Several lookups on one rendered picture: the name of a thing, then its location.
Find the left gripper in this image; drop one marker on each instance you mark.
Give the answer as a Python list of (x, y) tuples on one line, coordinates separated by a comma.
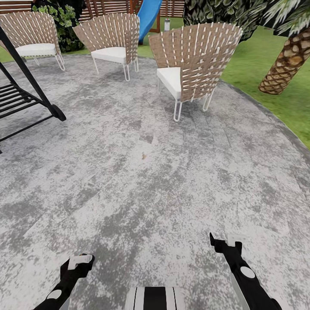
[(80, 271)]

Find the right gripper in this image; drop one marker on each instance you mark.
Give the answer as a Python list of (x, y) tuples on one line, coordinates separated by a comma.
[(221, 246)]

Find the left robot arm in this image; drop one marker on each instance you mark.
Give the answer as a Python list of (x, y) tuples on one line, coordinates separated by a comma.
[(74, 268)]

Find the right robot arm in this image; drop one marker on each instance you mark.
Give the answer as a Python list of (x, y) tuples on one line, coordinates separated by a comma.
[(247, 287)]

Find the charcoal grill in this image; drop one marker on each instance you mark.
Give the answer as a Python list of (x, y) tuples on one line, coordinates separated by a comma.
[(14, 87)]

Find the robot trunk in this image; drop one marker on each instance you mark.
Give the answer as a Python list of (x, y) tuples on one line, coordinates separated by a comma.
[(155, 298)]

